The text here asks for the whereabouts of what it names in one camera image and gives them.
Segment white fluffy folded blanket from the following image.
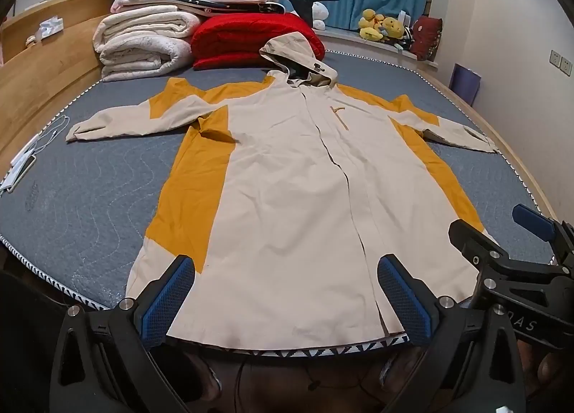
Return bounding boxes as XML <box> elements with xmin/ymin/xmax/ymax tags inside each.
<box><xmin>99</xmin><ymin>32</ymin><xmax>195</xmax><ymax>82</ymax></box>
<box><xmin>93</xmin><ymin>10</ymin><xmax>203</xmax><ymax>54</ymax></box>

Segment cream and mustard hooded jacket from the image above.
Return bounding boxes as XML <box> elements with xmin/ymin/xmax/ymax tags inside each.
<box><xmin>65</xmin><ymin>31</ymin><xmax>501</xmax><ymax>351</ymax></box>

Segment smartphone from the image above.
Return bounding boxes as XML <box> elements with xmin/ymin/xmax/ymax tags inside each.
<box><xmin>8</xmin><ymin>154</ymin><xmax>37</xmax><ymax>193</ymax></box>

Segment person's right hand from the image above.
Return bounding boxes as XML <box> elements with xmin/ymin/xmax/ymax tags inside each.
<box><xmin>516</xmin><ymin>340</ymin><xmax>574</xmax><ymax>401</ymax></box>

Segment grey quilted bed mattress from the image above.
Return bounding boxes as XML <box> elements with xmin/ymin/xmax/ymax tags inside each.
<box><xmin>0</xmin><ymin>48</ymin><xmax>557</xmax><ymax>357</ymax></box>

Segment yellow plush toy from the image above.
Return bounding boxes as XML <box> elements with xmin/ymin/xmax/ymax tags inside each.
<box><xmin>383</xmin><ymin>16</ymin><xmax>407</xmax><ymax>44</ymax></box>
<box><xmin>359</xmin><ymin>9</ymin><xmax>386</xmax><ymax>41</ymax></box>

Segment dark patterned folded cloth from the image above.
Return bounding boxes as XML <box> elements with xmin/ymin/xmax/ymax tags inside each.
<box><xmin>159</xmin><ymin>0</ymin><xmax>286</xmax><ymax>18</ymax></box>

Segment white wall socket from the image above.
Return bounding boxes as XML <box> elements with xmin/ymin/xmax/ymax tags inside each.
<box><xmin>550</xmin><ymin>49</ymin><xmax>574</xmax><ymax>73</ymax></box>

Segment red folded quilt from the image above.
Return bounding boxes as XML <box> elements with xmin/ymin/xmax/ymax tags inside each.
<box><xmin>190</xmin><ymin>13</ymin><xmax>326</xmax><ymax>71</ymax></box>

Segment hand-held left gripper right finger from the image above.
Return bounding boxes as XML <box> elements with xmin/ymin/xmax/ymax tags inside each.
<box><xmin>378</xmin><ymin>254</ymin><xmax>523</xmax><ymax>413</ymax></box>

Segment white charging cable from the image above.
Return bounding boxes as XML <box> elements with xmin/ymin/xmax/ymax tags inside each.
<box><xmin>32</xmin><ymin>115</ymin><xmax>71</xmax><ymax>157</ymax></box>

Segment wooden bed frame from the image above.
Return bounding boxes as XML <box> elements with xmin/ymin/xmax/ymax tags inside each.
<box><xmin>0</xmin><ymin>0</ymin><xmax>554</xmax><ymax>221</ymax></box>

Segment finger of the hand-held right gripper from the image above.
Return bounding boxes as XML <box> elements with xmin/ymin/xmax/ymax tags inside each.
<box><xmin>512</xmin><ymin>204</ymin><xmax>574</xmax><ymax>264</ymax></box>
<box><xmin>447</xmin><ymin>219</ymin><xmax>509</xmax><ymax>271</ymax></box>

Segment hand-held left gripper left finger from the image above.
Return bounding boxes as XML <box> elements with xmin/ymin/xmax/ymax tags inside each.
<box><xmin>49</xmin><ymin>254</ymin><xmax>197</xmax><ymax>413</ymax></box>

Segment white plush toy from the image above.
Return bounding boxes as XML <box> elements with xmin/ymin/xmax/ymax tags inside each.
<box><xmin>311</xmin><ymin>1</ymin><xmax>331</xmax><ymax>31</ymax></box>

